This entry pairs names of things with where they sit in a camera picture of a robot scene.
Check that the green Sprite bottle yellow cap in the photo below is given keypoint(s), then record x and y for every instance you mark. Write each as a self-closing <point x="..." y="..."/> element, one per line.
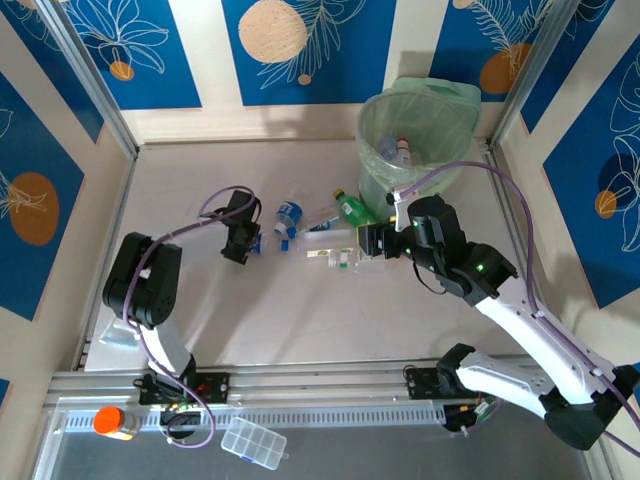
<point x="352" y="210"/>

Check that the aluminium frame post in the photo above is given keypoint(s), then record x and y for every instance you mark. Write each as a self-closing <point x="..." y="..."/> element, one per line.
<point x="527" y="75"/>
<point x="90" y="75"/>

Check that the clear bottle pale blue label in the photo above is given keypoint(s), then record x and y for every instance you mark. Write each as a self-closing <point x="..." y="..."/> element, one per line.
<point x="387" y="147"/>

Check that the white bottle red cap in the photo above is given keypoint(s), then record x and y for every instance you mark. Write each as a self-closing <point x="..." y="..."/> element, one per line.
<point x="403" y="148"/>

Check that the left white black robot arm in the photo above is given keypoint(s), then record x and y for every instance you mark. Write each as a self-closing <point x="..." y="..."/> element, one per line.
<point x="145" y="280"/>

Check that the clear bottle white cap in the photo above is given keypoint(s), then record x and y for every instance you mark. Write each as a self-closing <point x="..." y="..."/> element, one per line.
<point x="350" y="262"/>

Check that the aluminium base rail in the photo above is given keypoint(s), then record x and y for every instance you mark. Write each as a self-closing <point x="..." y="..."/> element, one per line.
<point x="325" y="380"/>

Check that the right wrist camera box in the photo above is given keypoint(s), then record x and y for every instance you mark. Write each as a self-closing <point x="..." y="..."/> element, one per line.
<point x="402" y="202"/>

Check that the orange lid jar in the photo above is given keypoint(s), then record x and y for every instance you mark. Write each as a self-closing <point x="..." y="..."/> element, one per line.
<point x="112" y="422"/>

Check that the clear plastic compartment box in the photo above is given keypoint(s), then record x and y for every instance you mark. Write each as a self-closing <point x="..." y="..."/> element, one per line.
<point x="253" y="442"/>

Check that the Pepsi bottle blue label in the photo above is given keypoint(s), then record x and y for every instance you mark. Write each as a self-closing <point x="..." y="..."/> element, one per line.
<point x="288" y="212"/>
<point x="257" y="245"/>

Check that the aluminium side rail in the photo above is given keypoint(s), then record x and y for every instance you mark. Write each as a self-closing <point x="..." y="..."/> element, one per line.
<point x="120" y="200"/>
<point x="502" y="190"/>

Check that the grey metal shelf sheet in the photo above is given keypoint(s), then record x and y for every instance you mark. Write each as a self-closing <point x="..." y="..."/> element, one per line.
<point x="400" y="455"/>

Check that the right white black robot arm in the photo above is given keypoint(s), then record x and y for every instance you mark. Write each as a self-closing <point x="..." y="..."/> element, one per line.
<point x="525" y="320"/>

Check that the green-lined trash bin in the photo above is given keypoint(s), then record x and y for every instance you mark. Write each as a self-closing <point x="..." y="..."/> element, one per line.
<point x="450" y="95"/>

